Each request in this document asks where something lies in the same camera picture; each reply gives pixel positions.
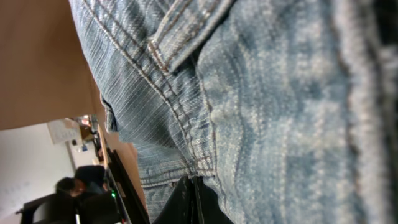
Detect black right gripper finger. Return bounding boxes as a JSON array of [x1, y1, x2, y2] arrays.
[[154, 176, 233, 224]]

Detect light blue denim shorts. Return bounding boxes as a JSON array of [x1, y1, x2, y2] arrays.
[[70, 0, 397, 223]]

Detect black office chair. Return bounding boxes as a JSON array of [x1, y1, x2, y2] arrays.
[[17, 192, 122, 224]]

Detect person in dark clothing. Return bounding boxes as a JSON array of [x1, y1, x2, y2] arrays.
[[55, 165, 108, 201]]

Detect white paper sheet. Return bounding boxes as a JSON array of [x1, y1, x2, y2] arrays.
[[47, 119, 81, 144]]

